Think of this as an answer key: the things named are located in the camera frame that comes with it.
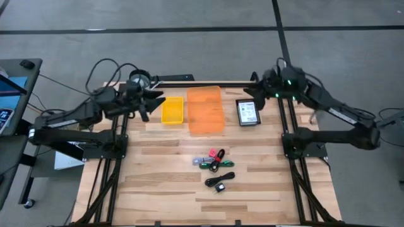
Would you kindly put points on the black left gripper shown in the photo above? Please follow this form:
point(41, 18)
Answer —
point(134, 97)

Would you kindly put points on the black bar device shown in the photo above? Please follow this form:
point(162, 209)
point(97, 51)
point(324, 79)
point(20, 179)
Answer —
point(175, 77)

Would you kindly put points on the black aluminium table frame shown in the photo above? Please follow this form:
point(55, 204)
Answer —
point(221, 84)

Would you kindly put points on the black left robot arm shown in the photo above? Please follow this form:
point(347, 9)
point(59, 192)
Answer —
point(79, 138)

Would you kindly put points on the white green Acer box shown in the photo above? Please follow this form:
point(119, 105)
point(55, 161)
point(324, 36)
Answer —
point(248, 112)

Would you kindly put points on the black computer mouse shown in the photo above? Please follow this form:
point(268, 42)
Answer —
point(27, 64)

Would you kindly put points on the blue-screen monitor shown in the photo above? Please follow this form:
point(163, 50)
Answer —
point(12, 101)

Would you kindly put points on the grey floor stand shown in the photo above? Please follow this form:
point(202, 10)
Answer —
point(393, 119)

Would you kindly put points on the orange translucent plastic bin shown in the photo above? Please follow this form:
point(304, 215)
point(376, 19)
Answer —
point(205, 110)

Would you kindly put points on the green circuit board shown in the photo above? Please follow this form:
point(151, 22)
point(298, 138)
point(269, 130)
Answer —
point(228, 163)

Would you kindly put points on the black desk caster wheel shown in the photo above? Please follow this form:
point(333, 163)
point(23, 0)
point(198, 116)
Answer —
point(29, 204)

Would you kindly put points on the black power adapter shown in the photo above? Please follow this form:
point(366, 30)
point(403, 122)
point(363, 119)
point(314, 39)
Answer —
point(220, 188)

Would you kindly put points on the small pink box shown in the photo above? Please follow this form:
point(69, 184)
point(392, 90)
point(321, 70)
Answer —
point(213, 153)

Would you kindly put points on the grey side desk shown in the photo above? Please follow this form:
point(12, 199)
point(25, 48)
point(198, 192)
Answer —
point(33, 82)

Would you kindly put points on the yellow plastic bin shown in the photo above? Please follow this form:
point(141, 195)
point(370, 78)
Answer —
point(172, 110)

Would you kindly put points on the black slotted plastic bin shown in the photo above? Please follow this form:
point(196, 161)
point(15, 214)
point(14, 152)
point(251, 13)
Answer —
point(251, 124)

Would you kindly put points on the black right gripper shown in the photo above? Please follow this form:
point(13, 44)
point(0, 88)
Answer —
point(272, 83)

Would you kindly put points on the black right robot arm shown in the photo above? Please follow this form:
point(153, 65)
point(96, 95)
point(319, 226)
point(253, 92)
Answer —
point(331, 137)

